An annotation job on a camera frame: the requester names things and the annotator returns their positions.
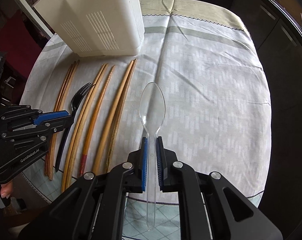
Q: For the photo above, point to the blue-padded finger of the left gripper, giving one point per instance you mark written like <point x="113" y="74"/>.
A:
<point x="50" y="117"/>

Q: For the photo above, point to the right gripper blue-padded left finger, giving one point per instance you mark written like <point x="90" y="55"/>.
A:
<point x="93" y="206"/>

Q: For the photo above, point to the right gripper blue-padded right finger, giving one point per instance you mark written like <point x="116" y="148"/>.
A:
<point x="210" y="206"/>

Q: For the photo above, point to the black plastic fork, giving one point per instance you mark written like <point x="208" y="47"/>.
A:
<point x="75" y="103"/>

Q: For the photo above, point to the pale bamboo chopstick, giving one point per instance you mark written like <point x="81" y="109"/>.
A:
<point x="108" y="123"/>

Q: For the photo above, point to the thin brown chopstick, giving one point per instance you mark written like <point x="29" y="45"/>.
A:
<point x="56" y="116"/>
<point x="49" y="161"/>

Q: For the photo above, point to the red-banded bamboo chopstick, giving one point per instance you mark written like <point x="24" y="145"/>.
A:
<point x="92" y="125"/>

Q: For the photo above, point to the dark textured bamboo chopstick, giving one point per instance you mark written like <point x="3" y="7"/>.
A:
<point x="117" y="117"/>

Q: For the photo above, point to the clear plastic spoon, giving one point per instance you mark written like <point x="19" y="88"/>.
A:
<point x="152" y="111"/>

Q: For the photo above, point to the person's left hand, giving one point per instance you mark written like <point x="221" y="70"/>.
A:
<point x="6" y="189"/>

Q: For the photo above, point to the white plastic utensil basket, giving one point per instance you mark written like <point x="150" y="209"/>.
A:
<point x="96" y="27"/>

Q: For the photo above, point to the patterned grey-green tablecloth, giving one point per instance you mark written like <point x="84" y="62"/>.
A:
<point x="218" y="104"/>

